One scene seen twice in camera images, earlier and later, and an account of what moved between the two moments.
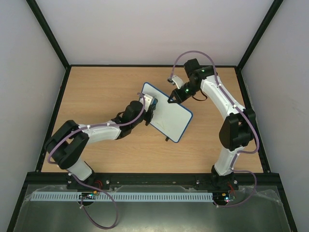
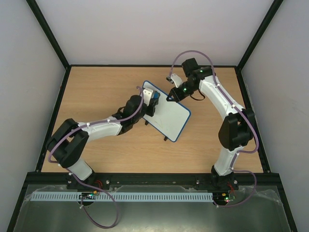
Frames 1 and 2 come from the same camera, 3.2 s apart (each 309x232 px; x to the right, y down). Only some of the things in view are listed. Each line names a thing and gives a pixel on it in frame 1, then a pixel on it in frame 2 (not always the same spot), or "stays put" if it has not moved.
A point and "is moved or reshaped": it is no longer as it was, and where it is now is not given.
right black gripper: x=178 y=95 stays put
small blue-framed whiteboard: x=169 y=117 stays put
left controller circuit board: x=88 y=195 stays put
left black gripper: x=148 y=119 → x=152 y=103
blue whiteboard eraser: x=155 y=101 is moved or reshaped
